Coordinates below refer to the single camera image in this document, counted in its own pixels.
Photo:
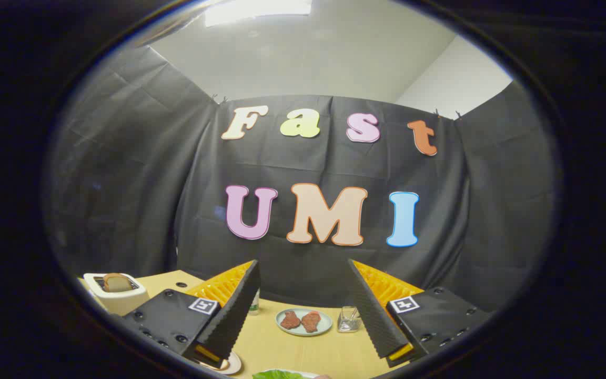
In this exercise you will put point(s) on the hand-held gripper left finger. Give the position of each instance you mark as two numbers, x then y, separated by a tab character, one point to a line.
237	310

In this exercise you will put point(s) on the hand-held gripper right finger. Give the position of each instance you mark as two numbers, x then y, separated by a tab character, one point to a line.
374	316

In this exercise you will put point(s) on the green lettuce leaf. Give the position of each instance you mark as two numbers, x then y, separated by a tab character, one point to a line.
276	375

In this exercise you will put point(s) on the plain bread slice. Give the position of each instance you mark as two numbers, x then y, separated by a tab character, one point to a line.
117	283

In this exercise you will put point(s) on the green cap water bottle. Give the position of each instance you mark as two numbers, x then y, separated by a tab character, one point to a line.
254	308

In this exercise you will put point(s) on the clear utensil holder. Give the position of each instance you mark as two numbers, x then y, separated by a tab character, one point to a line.
349	321

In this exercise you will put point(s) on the pale blue plate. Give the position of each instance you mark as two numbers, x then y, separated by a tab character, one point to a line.
325	326

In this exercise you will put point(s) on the round beige plate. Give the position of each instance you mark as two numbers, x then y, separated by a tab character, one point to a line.
232	364

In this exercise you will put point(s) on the white square plate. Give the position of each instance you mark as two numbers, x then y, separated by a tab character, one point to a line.
309	375

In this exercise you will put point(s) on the white toaster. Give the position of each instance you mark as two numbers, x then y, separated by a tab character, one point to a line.
119	304

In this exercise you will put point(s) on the black backdrop cloth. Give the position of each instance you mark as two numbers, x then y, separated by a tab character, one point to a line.
177	184

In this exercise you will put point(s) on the ceiling light panel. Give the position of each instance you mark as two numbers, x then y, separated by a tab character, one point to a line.
258	10

